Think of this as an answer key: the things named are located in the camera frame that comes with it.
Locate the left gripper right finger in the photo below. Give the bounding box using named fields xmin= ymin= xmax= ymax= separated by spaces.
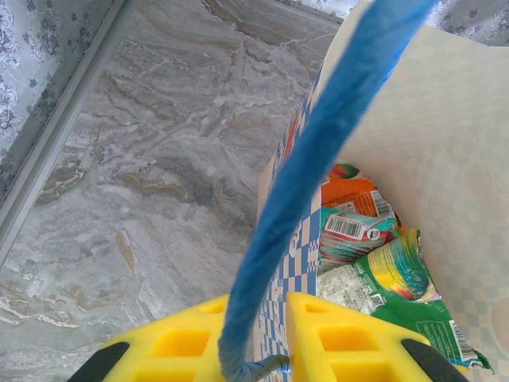
xmin=286 ymin=291 xmax=473 ymax=382

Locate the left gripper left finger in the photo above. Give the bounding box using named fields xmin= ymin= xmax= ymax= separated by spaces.
xmin=75 ymin=293 xmax=232 ymax=382

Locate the green snack bag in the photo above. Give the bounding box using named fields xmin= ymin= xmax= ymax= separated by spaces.
xmin=317 ymin=228 xmax=494 ymax=375

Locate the teal Fox's candy bag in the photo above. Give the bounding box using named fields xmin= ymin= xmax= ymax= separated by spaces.
xmin=317 ymin=205 xmax=410 ymax=263

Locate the small orange snack bag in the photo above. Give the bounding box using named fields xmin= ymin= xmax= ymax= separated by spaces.
xmin=320 ymin=162 xmax=398 ymax=218

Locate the blue checkered paper bag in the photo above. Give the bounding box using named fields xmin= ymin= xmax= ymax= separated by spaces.
xmin=216 ymin=0 xmax=509 ymax=382

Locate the aluminium side rail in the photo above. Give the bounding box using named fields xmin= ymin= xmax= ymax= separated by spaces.
xmin=0 ymin=0 xmax=136 ymax=259

